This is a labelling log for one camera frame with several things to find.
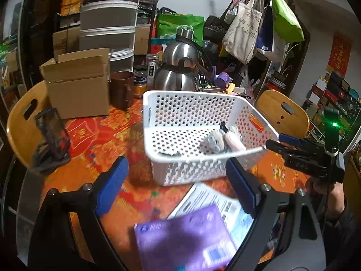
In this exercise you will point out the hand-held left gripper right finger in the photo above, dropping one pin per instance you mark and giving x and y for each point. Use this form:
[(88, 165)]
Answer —
[(239, 186)]

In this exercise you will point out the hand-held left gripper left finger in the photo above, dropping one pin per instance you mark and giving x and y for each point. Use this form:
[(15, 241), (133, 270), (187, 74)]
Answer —
[(112, 186)]

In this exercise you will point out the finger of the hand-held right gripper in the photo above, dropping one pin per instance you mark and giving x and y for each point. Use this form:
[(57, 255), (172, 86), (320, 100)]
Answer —
[(279, 146), (290, 139)]

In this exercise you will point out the white printed packet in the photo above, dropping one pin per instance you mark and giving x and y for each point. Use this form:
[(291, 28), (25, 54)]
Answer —
[(197, 197)]

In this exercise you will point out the purple tissue packet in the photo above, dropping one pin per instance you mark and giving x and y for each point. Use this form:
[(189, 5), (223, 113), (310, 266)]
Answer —
[(180, 237)]

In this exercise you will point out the white perforated plastic basket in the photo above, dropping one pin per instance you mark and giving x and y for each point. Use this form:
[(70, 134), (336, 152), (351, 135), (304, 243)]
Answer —
[(174, 113)]

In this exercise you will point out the pink soft toy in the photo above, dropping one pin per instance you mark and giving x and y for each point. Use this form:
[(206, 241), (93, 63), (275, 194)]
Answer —
[(235, 141)]

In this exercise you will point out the person's right hand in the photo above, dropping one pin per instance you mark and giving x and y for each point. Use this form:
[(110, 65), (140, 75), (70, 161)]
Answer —
[(328, 200)]

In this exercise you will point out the wooden chair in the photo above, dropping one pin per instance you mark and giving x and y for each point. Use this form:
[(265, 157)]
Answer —
[(282, 118), (19, 124)]

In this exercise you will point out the grey plush toy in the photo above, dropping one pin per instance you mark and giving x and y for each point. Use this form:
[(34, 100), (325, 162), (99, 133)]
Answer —
[(213, 142)]

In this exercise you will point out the orange printed tablecloth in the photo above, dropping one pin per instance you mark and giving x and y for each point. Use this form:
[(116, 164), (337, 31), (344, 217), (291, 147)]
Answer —
[(98, 135)]

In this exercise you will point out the shelf with boxes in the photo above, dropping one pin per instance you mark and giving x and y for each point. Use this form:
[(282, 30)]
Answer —
[(335, 96)]

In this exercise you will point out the black folding holder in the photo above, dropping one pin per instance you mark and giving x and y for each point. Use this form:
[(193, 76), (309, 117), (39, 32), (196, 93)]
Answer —
[(52, 141)]

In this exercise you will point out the purple plastic object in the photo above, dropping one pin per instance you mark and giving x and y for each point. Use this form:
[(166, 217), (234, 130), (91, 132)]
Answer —
[(221, 79)]

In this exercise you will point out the brown mug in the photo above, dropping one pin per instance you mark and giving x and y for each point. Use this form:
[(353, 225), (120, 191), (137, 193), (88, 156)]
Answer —
[(121, 90)]

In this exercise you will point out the large cardboard box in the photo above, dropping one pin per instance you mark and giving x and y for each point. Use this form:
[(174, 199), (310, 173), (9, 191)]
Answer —
[(79, 90)]

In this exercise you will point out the blue hanging bag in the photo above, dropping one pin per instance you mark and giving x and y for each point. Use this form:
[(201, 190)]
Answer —
[(266, 34)]

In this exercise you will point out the dark glass jar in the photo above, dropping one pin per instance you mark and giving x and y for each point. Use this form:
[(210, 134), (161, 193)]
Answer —
[(140, 70)]

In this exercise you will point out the beige canvas tote bag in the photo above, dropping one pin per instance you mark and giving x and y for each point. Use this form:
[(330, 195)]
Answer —
[(242, 28)]

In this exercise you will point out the lime green hanging bag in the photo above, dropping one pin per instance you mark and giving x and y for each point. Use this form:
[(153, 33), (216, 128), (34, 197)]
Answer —
[(284, 17)]

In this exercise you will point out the glass jars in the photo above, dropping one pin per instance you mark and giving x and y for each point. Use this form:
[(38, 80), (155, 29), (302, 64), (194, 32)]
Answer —
[(151, 67)]

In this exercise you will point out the steel kettle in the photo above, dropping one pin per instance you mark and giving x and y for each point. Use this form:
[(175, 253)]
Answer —
[(174, 76)]

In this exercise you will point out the black bag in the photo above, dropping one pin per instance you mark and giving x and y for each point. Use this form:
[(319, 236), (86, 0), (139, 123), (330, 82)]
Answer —
[(215, 28)]

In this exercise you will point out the large steel flask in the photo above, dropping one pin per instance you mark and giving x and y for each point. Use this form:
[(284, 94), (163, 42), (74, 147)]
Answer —
[(180, 49)]

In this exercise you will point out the grey plastic drawer tower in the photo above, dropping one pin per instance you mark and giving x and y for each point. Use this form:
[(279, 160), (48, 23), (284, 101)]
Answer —
[(107, 34)]

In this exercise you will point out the small cardboard boxes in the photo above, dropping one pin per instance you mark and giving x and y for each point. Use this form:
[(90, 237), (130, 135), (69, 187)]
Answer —
[(65, 41)]

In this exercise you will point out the green shopping bag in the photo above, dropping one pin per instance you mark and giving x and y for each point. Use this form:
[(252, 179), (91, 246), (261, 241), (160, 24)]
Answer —
[(172, 25)]

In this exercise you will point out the red wall poster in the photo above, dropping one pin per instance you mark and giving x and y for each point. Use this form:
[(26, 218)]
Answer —
[(339, 53)]

